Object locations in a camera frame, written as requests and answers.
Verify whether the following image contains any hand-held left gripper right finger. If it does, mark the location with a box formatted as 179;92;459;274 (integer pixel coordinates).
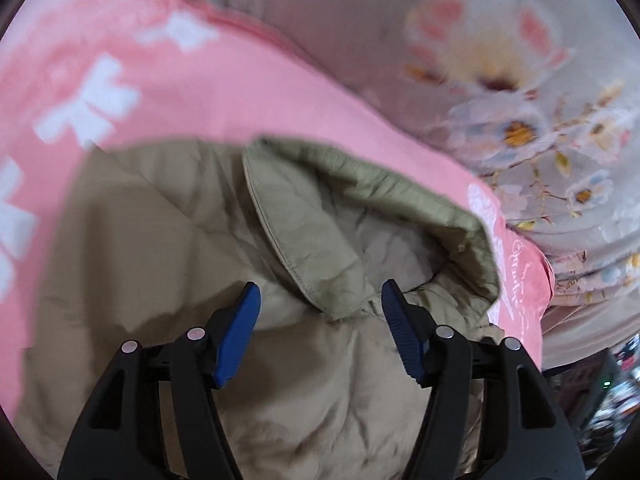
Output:
381;280;586;480

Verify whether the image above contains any beige puffer jacket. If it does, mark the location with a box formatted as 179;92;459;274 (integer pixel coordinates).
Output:
20;135;503;480

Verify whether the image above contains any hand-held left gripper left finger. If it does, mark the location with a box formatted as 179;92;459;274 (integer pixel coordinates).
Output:
57;282;262;480

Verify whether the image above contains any pink blanket with white print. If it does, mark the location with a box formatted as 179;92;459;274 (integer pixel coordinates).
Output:
0;0;556;411

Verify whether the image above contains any grey floral bedsheet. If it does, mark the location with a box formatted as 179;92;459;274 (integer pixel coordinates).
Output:
135;0;640;358

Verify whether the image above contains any dark clutter pile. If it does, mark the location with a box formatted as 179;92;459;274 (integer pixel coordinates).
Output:
542;332;640;476

